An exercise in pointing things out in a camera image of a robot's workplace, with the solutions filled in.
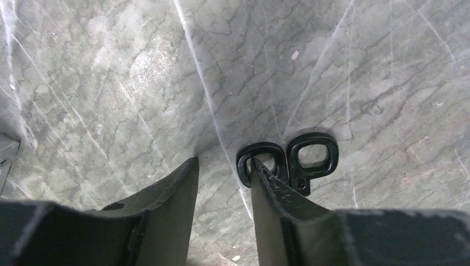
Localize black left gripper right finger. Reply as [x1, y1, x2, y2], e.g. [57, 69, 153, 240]
[251, 160, 469, 265]

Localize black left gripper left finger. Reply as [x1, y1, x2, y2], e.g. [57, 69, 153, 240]
[1, 157, 199, 265]

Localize grey plastic divided tray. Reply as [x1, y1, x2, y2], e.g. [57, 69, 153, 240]
[0, 134, 20, 193]

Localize black handled scissors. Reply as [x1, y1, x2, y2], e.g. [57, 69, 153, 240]
[236, 132, 339, 196]

